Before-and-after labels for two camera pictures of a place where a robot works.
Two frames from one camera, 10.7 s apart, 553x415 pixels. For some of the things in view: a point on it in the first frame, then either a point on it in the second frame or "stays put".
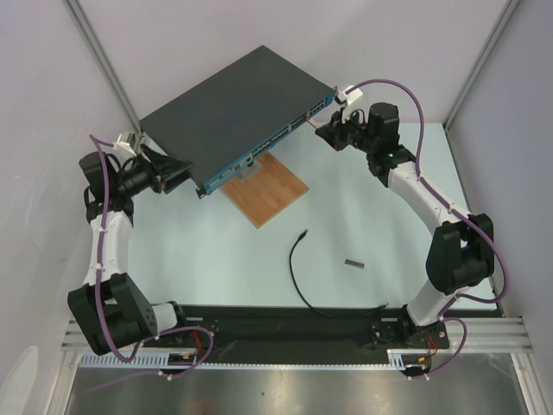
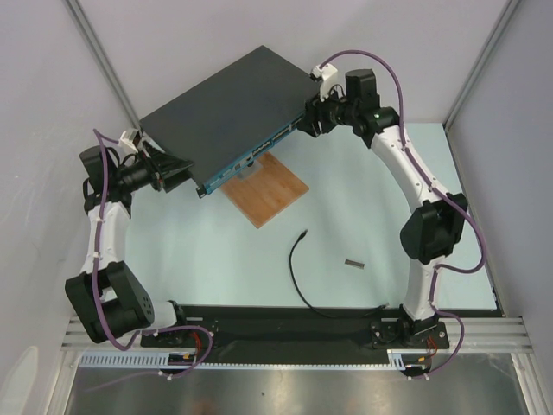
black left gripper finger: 171,183 stays put
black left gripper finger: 168,165 stays put
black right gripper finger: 336,135 -> 309,123
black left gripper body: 139,179 stays put
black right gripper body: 339,133 -> 318,115
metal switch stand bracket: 254,168 stays put
